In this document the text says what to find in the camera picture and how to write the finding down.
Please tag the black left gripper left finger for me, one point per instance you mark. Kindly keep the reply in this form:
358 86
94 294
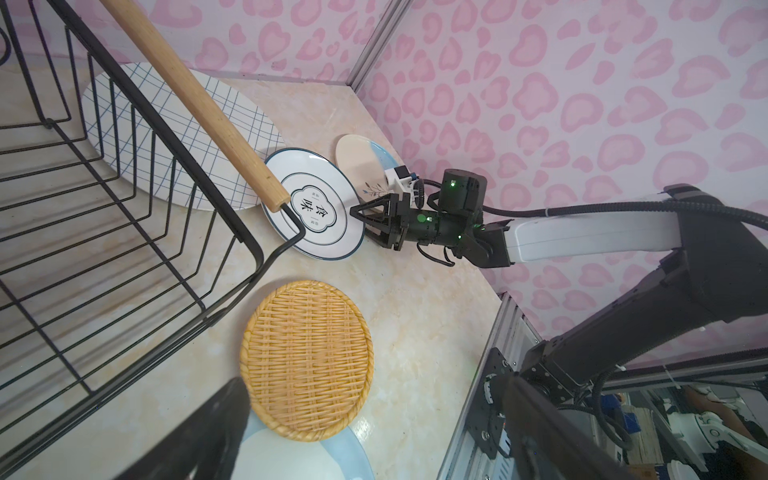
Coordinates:
203 446

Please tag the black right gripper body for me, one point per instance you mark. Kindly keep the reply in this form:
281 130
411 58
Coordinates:
454 220

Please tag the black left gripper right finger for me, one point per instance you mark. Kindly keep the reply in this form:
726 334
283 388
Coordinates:
538 431

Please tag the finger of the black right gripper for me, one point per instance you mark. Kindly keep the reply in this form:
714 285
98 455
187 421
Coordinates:
386 233
379 211

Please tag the cream and blue plate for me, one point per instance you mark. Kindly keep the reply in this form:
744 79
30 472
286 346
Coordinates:
364 163

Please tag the white cloud motif plate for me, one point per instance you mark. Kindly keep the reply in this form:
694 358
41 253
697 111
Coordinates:
321 197

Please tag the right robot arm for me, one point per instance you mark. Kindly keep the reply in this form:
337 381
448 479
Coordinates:
648 271

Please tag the large pastel colour-block plate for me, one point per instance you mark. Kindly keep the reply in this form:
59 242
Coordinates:
263 454

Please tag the tan woven bamboo tray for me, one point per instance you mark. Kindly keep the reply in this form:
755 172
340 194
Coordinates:
307 360

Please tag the white grid pattern plate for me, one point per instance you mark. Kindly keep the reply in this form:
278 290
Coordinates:
132 150

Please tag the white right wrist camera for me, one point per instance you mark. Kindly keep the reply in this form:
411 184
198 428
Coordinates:
401 181

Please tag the black wire dish rack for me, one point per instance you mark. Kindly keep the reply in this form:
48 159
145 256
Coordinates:
100 281

